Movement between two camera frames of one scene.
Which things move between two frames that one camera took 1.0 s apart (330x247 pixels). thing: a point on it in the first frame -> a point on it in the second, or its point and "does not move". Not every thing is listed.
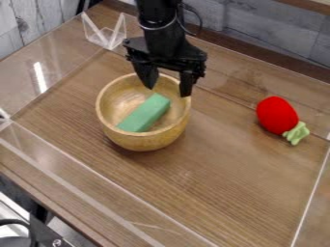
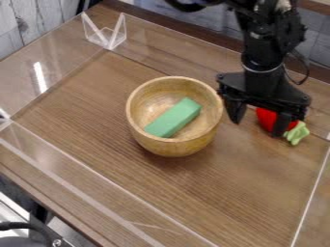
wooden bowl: [121, 96] -> [173, 113]
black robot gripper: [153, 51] -> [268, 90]
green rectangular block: [146, 117] -> [174, 119]
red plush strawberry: [278, 118] does not move
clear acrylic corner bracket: [105, 37] does not move
